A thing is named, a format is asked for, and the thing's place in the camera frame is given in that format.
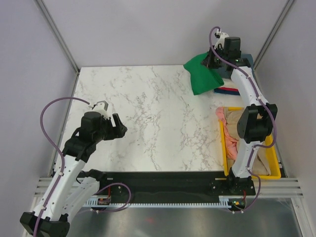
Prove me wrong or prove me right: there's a green t shirt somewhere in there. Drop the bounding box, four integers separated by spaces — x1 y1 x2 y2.
183 52 224 95

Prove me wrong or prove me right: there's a pink t shirt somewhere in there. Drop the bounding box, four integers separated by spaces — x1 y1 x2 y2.
215 107 241 160

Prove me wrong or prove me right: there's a yellow plastic bin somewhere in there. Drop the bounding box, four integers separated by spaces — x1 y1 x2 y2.
218 107 281 179

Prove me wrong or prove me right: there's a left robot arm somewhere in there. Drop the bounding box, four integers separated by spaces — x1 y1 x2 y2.
20 111 127 237

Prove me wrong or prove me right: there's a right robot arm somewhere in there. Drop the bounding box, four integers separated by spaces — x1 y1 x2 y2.
202 33 277 195

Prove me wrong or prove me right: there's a folded cream t shirt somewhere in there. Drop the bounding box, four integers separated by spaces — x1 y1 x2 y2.
220 79 238 90

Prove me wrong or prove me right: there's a folded navy t shirt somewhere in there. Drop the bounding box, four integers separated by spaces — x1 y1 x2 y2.
214 88 240 96

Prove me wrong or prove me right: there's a folded red t shirt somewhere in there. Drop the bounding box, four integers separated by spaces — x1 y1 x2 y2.
219 87 238 91

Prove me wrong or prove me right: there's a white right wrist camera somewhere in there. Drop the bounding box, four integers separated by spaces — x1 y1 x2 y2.
214 31 229 49

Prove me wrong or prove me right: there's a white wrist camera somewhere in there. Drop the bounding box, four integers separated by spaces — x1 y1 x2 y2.
214 31 229 49
89 101 110 119

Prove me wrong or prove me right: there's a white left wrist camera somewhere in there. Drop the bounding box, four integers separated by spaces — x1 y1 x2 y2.
89 101 110 119

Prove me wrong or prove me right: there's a right aluminium frame post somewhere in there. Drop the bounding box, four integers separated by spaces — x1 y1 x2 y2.
254 0 296 70

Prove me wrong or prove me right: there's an aluminium frame post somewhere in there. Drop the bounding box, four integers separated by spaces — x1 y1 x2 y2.
34 0 80 75
254 0 296 70

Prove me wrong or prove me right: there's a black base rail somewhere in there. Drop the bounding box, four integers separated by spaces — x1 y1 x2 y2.
74 170 256 204

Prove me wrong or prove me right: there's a left aluminium frame post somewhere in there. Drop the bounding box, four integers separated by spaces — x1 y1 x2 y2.
34 0 80 75

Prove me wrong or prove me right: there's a white slotted cable duct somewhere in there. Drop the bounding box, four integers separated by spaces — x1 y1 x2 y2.
83 196 247 209

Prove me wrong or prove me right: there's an aluminium extrusion rail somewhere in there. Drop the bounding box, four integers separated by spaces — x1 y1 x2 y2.
254 176 304 198

